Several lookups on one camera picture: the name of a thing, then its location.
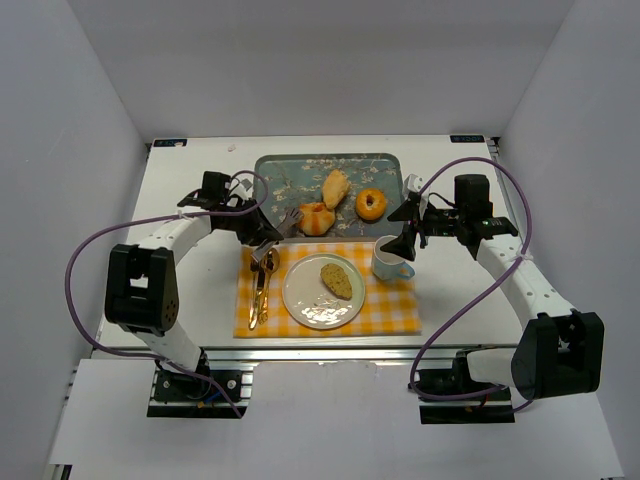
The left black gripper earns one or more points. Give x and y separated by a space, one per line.
261 233

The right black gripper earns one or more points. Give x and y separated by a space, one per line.
417 226

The metal serving tongs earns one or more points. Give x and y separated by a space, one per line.
291 219

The brown seeded bread slice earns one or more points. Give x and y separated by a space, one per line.
335 278

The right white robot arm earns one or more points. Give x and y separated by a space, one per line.
560 350

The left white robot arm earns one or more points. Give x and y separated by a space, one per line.
142 295

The round twisted bread roll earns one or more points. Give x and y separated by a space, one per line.
316 219

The long pale bread loaf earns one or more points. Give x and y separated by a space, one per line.
335 188

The gold spoon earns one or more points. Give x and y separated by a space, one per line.
272 265

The gold knife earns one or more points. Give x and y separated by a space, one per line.
259 289

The gold fork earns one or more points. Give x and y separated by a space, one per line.
255 269

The white and blue cup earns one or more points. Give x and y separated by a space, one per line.
386 266

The blue floral tray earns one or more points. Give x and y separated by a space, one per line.
297 179

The yellow checkered placemat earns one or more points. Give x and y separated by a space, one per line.
390 308

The white and green plate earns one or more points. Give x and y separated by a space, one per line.
311 303

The right blue corner label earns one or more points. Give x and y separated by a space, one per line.
467 139

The blue corner label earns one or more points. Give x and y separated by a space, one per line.
170 143
467 139

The left blue corner label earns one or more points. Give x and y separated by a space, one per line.
170 143

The orange ring donut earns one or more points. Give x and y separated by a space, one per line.
370 204

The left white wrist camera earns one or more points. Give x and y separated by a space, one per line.
242 190

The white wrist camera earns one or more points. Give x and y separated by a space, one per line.
415 194
242 190

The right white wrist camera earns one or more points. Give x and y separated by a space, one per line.
415 194

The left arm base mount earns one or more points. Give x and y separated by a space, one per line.
179 396

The aluminium front rail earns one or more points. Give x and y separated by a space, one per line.
328 354

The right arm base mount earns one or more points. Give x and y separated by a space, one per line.
448 396

